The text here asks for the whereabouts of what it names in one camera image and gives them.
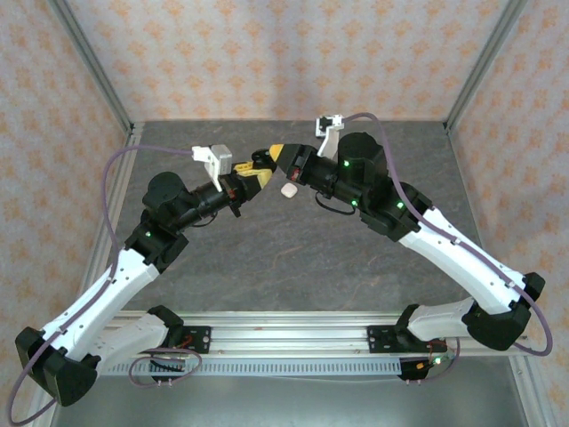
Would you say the grey metal sheet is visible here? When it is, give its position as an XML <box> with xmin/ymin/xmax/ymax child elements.
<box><xmin>52</xmin><ymin>373</ymin><xmax>533</xmax><ymax>427</ymax></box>

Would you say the thin black cable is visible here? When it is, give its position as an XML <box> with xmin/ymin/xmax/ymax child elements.
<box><xmin>194</xmin><ymin>212</ymin><xmax>224</xmax><ymax>229</ymax></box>
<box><xmin>314</xmin><ymin>190</ymin><xmax>357</xmax><ymax>215</ymax></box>

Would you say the aluminium side rail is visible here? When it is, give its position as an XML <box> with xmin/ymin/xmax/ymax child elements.
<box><xmin>77</xmin><ymin>122</ymin><xmax>146</xmax><ymax>312</ymax></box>
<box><xmin>442</xmin><ymin>120</ymin><xmax>509</xmax><ymax>322</ymax></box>

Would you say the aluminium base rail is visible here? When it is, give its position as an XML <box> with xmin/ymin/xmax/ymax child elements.
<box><xmin>101</xmin><ymin>310</ymin><xmax>533</xmax><ymax>357</ymax></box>

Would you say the aluminium frame post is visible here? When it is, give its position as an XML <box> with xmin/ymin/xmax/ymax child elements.
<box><xmin>443</xmin><ymin>0</ymin><xmax>530</xmax><ymax>133</ymax></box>
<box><xmin>52</xmin><ymin>0</ymin><xmax>137</xmax><ymax>133</ymax></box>

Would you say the slotted grey cable duct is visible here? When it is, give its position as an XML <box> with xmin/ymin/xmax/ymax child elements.
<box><xmin>97</xmin><ymin>358</ymin><xmax>404</xmax><ymax>377</ymax></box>

